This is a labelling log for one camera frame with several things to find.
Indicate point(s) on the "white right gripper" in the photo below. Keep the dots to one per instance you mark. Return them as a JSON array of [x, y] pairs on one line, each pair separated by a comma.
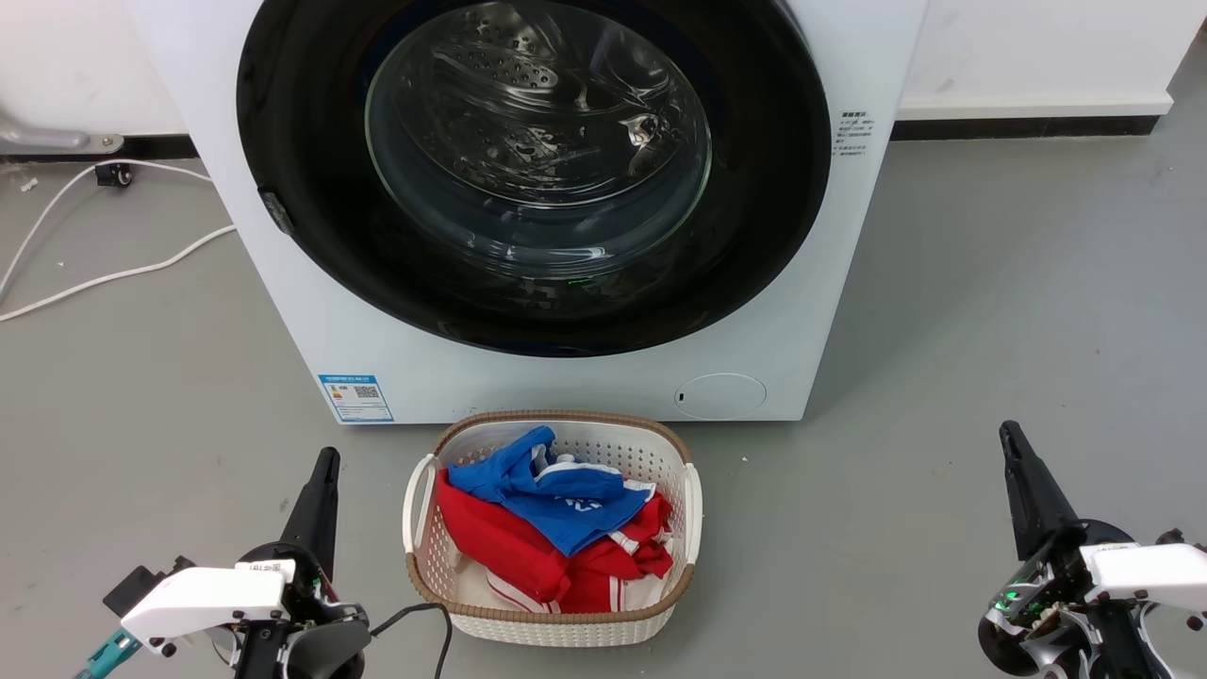
[[1155, 571]]

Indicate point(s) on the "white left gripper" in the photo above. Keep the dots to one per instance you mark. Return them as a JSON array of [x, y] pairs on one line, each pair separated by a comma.
[[207, 599]]

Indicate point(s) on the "black round glass washer door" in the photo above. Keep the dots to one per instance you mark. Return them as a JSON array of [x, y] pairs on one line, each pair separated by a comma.
[[773, 189]]

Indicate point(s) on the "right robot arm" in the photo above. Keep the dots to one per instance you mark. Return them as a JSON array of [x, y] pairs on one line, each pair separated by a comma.
[[1113, 632]]

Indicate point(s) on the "white front-load washing machine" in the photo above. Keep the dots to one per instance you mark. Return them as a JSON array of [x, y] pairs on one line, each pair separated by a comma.
[[566, 387]]

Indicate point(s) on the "blue energy label sticker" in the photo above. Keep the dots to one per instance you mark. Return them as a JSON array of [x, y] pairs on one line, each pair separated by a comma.
[[356, 398]]

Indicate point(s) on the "red garment with white stripes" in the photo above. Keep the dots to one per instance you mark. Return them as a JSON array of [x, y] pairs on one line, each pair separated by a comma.
[[509, 556]]

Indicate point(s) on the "blue garment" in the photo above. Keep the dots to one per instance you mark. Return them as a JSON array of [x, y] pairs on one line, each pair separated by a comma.
[[556, 500]]

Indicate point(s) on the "white brown-rimmed laundry basket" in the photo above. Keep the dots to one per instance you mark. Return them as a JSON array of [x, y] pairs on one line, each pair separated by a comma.
[[566, 630]]

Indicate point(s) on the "round white filter cover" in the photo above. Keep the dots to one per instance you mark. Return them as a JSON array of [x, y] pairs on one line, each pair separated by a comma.
[[721, 396]]

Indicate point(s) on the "small black floor plug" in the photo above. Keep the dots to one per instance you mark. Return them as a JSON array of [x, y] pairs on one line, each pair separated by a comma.
[[113, 174]]

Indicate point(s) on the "small text label sticker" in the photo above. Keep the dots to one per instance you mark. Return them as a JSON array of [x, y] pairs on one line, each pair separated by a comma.
[[853, 134]]

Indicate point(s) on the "grey metal bar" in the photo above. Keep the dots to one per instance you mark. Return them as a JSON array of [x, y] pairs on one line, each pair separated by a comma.
[[47, 139]]

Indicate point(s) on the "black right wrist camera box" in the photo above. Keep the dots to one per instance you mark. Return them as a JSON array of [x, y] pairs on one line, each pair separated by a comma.
[[1172, 538]]

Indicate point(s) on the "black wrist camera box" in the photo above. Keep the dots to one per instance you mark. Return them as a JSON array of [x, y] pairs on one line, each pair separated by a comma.
[[1172, 538], [132, 589]]

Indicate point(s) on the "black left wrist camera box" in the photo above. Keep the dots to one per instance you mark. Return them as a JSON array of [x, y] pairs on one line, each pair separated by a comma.
[[132, 589]]

